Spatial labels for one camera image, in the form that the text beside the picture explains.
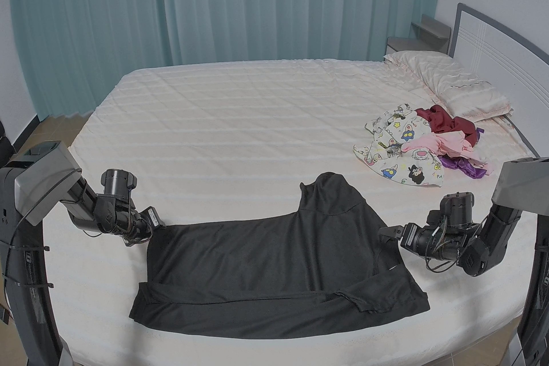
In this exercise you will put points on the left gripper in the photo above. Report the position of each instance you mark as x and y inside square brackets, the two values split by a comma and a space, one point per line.
[152, 220]

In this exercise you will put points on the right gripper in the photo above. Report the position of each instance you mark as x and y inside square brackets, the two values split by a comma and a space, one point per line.
[415, 240]

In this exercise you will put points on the black T-shirt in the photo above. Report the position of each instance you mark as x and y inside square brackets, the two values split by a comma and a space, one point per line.
[266, 270]

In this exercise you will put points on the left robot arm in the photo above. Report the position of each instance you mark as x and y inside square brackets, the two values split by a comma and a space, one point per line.
[43, 184]

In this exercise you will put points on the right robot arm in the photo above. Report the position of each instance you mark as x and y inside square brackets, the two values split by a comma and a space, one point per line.
[514, 192]

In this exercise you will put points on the bed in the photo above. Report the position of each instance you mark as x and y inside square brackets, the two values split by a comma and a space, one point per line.
[240, 132]

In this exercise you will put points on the white printed pyjama top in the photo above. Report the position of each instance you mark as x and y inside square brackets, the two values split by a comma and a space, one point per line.
[399, 158]

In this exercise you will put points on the purple garment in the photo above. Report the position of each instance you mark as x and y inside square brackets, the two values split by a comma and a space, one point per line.
[469, 169]

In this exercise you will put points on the pink garment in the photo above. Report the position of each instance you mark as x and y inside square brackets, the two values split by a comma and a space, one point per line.
[441, 143]

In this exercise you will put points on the dark red garment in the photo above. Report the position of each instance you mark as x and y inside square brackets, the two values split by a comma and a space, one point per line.
[446, 122]

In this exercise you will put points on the cream pillow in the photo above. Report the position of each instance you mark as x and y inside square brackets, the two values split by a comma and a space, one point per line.
[454, 81]

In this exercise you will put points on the grey bedside table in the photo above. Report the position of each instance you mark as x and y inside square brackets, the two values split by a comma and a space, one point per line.
[418, 40]

